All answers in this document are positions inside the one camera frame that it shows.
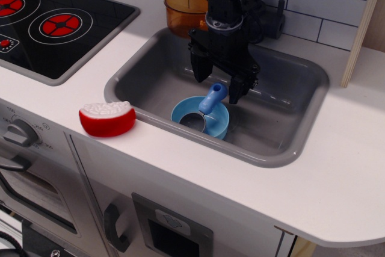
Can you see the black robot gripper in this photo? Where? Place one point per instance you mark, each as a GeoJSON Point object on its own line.
{"type": "Point", "coordinates": [224, 46]}

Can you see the blue handled metal spoon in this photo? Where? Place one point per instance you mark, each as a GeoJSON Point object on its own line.
{"type": "Point", "coordinates": [196, 120]}

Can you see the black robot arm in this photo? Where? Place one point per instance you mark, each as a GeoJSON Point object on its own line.
{"type": "Point", "coordinates": [228, 9]}

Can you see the light blue plastic bowl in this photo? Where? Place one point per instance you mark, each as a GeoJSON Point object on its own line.
{"type": "Point", "coordinates": [216, 122]}

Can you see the grey plastic sink basin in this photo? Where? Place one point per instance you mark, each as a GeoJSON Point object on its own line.
{"type": "Point", "coordinates": [268, 127]}

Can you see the red bowl of rice toy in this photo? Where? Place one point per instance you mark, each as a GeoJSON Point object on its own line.
{"type": "Point", "coordinates": [107, 119]}

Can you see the dark grey toy faucet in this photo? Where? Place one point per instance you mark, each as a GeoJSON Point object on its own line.
{"type": "Point", "coordinates": [262, 22]}

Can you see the orange transparent plastic pot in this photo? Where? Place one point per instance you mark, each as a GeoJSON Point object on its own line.
{"type": "Point", "coordinates": [184, 15]}

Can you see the grey dishwasher panel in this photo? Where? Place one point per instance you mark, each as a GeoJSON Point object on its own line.
{"type": "Point", "coordinates": [169, 233]}

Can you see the black toy stovetop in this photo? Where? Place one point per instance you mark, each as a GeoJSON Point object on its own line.
{"type": "Point", "coordinates": [50, 40]}

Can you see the grey oven knob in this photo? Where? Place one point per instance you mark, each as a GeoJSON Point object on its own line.
{"type": "Point", "coordinates": [21, 134]}

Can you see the white oven door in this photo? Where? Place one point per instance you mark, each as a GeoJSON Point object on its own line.
{"type": "Point", "coordinates": [50, 195]}

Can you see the light wooden side post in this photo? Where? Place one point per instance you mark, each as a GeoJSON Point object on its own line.
{"type": "Point", "coordinates": [358, 41]}

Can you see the dark grey cabinet handle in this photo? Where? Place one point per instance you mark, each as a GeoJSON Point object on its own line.
{"type": "Point", "coordinates": [110, 217]}

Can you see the grey oven door handle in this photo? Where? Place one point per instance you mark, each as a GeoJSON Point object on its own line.
{"type": "Point", "coordinates": [15, 164]}

